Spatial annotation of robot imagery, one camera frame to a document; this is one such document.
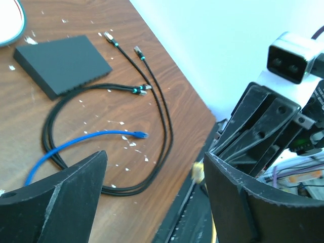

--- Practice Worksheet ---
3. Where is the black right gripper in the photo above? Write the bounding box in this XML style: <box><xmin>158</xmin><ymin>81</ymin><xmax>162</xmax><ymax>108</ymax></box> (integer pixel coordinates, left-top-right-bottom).
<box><xmin>212</xmin><ymin>78</ymin><xmax>324</xmax><ymax>178</ymax></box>

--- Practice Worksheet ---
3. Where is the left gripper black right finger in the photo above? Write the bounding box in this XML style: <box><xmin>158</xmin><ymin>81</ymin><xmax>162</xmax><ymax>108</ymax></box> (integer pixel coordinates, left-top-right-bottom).
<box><xmin>204</xmin><ymin>152</ymin><xmax>323</xmax><ymax>243</ymax></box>

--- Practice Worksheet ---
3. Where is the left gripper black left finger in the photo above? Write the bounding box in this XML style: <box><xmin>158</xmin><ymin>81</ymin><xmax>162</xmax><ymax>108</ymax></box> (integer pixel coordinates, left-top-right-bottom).
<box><xmin>1</xmin><ymin>150</ymin><xmax>107</xmax><ymax>242</ymax></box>

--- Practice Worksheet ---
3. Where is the yellow ethernet cable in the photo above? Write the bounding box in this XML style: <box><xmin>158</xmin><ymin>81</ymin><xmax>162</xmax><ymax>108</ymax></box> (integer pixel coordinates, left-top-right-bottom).
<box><xmin>191</xmin><ymin>161</ymin><xmax>218</xmax><ymax>243</ymax></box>

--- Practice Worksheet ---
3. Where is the blue ethernet cable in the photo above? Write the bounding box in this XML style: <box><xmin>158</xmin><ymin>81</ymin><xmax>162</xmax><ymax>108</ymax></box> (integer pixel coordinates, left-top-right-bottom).
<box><xmin>24</xmin><ymin>130</ymin><xmax>149</xmax><ymax>187</ymax></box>

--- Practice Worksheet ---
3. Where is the black network switch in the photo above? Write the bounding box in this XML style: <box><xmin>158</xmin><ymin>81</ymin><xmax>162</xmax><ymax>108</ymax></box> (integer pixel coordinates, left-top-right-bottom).
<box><xmin>13</xmin><ymin>35</ymin><xmax>112</xmax><ymax>100</ymax></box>

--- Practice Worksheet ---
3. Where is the white round printed plate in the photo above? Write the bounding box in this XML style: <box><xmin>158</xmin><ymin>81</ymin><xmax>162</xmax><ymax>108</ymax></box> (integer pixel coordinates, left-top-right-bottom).
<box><xmin>1</xmin><ymin>0</ymin><xmax>27</xmax><ymax>48</ymax></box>

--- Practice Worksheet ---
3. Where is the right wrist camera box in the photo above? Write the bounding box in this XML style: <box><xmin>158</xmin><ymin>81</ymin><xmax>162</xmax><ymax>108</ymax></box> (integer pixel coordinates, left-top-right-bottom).
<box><xmin>267</xmin><ymin>32</ymin><xmax>323</xmax><ymax>85</ymax></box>

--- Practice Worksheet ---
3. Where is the black braided cable one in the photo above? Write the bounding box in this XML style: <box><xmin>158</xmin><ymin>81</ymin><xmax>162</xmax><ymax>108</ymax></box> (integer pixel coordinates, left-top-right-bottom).
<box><xmin>42</xmin><ymin>31</ymin><xmax>169</xmax><ymax>197</ymax></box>

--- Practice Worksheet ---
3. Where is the black braided cable two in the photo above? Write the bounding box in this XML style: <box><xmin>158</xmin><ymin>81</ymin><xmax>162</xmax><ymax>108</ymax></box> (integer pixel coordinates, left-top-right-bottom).
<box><xmin>47</xmin><ymin>46</ymin><xmax>175</xmax><ymax>194</ymax></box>

